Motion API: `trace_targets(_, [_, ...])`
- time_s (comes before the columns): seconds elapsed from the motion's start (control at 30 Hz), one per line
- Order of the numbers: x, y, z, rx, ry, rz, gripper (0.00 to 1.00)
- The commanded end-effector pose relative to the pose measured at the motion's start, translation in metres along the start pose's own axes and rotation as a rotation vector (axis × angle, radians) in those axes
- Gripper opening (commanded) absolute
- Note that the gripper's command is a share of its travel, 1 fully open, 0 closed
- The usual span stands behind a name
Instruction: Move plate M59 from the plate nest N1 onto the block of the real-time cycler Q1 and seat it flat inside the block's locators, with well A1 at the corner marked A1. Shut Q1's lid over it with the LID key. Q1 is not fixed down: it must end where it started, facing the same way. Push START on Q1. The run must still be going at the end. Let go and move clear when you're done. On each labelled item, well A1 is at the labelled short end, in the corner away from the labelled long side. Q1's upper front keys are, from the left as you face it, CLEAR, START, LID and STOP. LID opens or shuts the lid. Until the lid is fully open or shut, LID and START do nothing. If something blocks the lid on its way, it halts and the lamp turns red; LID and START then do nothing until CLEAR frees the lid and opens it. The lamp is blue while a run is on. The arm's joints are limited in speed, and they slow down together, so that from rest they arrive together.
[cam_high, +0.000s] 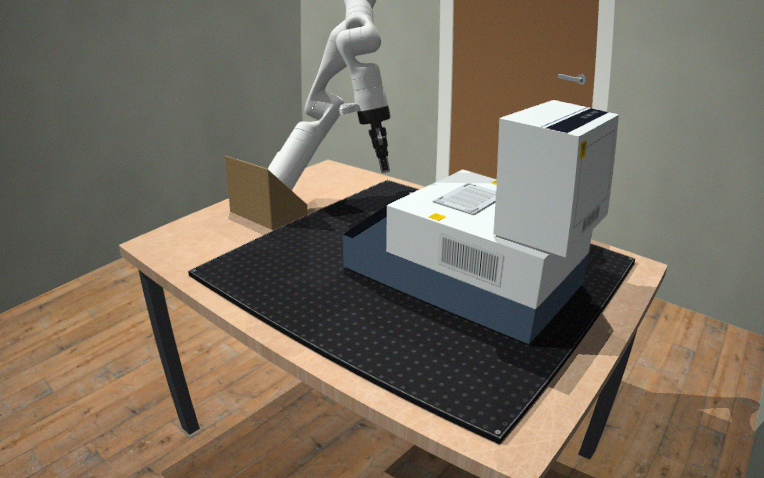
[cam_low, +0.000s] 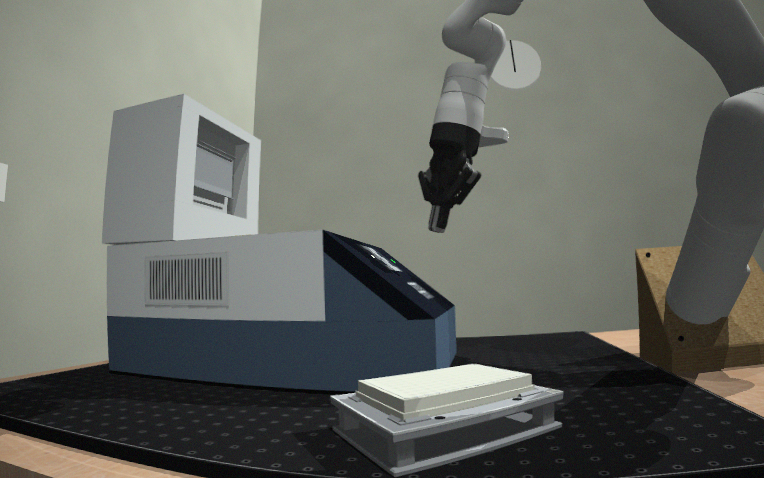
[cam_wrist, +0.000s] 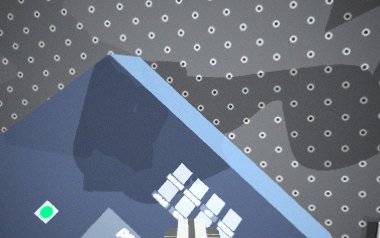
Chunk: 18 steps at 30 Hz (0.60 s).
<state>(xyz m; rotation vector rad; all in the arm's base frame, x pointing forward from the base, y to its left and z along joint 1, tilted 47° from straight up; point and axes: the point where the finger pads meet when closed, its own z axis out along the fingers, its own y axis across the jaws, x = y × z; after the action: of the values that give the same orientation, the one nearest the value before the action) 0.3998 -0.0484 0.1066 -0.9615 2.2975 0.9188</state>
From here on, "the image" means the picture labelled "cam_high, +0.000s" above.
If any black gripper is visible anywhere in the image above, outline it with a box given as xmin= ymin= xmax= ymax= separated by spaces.
xmin=357 ymin=106 xmax=390 ymax=173

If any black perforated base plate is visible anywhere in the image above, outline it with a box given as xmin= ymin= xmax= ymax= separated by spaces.
xmin=188 ymin=180 xmax=636 ymax=444

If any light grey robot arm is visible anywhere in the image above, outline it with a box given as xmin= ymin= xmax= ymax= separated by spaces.
xmin=268 ymin=0 xmax=388 ymax=190

